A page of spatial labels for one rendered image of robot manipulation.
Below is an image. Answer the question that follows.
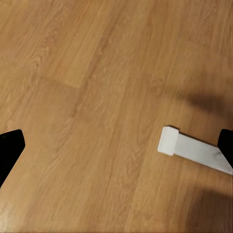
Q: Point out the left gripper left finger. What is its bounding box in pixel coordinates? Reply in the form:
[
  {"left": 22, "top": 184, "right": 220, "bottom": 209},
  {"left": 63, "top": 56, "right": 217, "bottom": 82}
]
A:
[{"left": 0, "top": 129, "right": 25, "bottom": 187}]

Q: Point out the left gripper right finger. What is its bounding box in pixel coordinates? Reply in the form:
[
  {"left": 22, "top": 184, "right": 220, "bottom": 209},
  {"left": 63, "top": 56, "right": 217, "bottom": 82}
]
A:
[{"left": 217, "top": 129, "right": 233, "bottom": 168}]

